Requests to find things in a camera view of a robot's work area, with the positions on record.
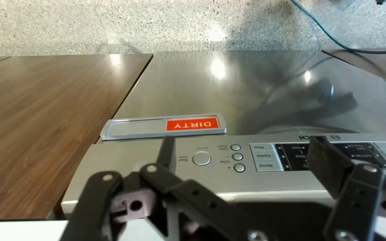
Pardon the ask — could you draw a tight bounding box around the teal power cable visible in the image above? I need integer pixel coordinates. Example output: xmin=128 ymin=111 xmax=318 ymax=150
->
xmin=290 ymin=0 xmax=386 ymax=135

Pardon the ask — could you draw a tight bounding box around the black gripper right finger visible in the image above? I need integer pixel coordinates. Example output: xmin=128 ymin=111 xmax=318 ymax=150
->
xmin=306 ymin=134 xmax=386 ymax=241

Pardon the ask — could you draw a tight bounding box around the large round dishwasher button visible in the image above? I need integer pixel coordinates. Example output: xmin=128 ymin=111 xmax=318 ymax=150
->
xmin=191 ymin=150 xmax=214 ymax=167

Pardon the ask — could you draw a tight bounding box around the wide dark wood cabinet door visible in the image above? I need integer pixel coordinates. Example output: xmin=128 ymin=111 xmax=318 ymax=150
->
xmin=0 ymin=52 xmax=153 ymax=222

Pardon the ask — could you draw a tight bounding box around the black dishwasher display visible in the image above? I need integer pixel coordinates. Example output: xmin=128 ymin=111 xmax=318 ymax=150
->
xmin=275 ymin=140 xmax=386 ymax=173

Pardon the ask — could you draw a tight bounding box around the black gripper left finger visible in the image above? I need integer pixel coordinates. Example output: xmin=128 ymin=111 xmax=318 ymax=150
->
xmin=60 ymin=135 xmax=271 ymax=241

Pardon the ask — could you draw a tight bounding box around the stainless steel dishwasher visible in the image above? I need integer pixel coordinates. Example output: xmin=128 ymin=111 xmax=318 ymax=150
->
xmin=61 ymin=49 xmax=386 ymax=217

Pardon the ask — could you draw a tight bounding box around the red dirty magnet sign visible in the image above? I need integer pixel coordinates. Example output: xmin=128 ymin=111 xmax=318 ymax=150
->
xmin=100 ymin=112 xmax=228 ymax=142

